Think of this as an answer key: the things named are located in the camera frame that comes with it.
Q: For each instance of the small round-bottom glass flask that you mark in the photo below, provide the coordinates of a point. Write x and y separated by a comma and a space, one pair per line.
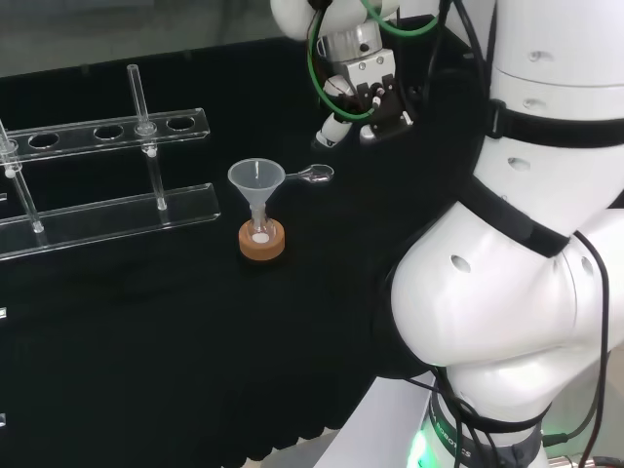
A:
260, 233

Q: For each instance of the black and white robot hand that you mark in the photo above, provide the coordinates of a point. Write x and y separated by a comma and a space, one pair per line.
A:
375, 68

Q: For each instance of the clear acrylic funnel stand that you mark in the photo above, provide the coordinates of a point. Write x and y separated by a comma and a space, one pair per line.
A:
122, 214

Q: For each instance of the clear plastic funnel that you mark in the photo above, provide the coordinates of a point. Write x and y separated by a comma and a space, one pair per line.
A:
256, 180

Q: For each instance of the black bench cloth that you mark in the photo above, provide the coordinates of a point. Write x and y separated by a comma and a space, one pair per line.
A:
170, 341

